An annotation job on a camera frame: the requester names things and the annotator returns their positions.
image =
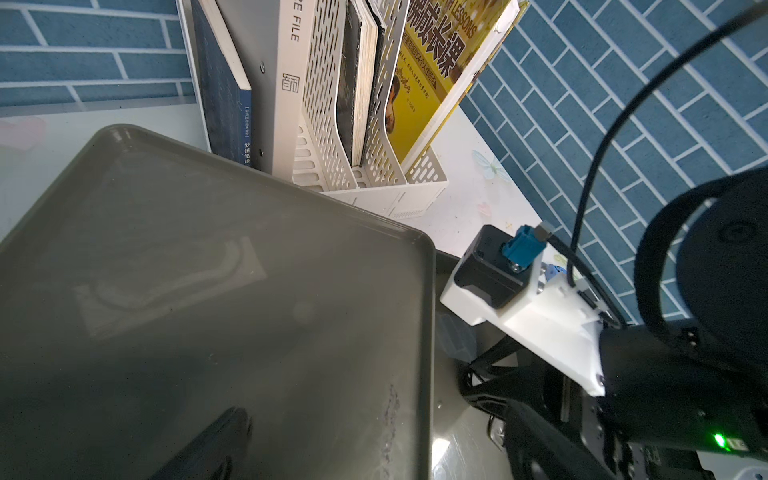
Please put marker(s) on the dark cover book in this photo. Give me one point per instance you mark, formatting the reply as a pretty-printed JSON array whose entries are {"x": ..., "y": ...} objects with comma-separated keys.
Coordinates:
[{"x": 358, "y": 63}]

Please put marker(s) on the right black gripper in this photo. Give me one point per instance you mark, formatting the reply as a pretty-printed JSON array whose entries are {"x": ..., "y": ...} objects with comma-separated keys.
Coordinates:
[{"x": 660, "y": 411}]

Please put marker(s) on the blue spine book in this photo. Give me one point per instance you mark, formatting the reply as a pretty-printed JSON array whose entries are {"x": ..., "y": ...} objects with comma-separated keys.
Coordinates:
[{"x": 225, "y": 91}]

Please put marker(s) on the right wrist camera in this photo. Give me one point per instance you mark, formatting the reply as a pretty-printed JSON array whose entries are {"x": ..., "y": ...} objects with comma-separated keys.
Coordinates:
[{"x": 498, "y": 281}]

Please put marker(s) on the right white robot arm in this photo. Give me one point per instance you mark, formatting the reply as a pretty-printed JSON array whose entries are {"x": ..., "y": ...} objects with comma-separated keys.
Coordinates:
[{"x": 701, "y": 277}]

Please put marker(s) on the olive and cream drawer cabinet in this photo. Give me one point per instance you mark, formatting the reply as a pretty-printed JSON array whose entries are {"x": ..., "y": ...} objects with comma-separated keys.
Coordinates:
[{"x": 154, "y": 286}]

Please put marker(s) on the white file organizer rack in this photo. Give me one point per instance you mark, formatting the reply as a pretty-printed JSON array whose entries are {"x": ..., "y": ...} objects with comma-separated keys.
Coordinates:
[{"x": 292, "y": 54}]

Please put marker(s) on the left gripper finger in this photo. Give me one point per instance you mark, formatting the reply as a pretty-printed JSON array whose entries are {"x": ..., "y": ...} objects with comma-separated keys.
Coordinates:
[{"x": 218, "y": 452}]

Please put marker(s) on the yellow cover book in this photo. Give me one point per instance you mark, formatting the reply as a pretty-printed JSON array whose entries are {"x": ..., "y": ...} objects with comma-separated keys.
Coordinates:
[{"x": 445, "y": 46}]

